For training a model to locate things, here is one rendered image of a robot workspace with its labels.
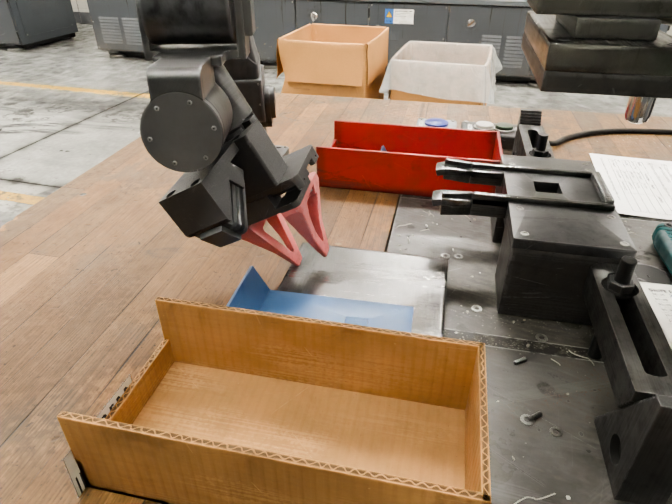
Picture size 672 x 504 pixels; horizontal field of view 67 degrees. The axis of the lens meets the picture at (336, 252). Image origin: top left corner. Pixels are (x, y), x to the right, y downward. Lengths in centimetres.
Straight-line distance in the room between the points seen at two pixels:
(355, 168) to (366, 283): 25
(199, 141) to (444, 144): 50
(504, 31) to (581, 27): 455
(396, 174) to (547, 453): 42
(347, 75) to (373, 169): 210
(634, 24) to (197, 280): 45
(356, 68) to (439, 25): 234
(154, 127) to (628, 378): 35
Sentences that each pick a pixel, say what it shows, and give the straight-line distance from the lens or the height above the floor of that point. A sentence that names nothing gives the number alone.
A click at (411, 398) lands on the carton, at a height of 91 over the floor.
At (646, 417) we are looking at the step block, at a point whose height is 97.
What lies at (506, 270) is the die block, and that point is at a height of 95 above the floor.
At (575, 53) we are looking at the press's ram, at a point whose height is 113.
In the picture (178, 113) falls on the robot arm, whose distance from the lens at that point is 38.
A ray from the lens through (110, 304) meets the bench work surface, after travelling 55.
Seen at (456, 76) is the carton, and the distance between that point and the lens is 275.
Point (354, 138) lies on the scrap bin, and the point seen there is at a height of 93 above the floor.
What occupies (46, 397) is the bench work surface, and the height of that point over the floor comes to 90.
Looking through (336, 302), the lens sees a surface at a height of 92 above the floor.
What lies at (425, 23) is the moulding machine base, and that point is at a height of 49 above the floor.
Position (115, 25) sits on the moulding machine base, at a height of 34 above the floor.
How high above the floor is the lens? 121
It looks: 32 degrees down
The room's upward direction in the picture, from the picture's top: straight up
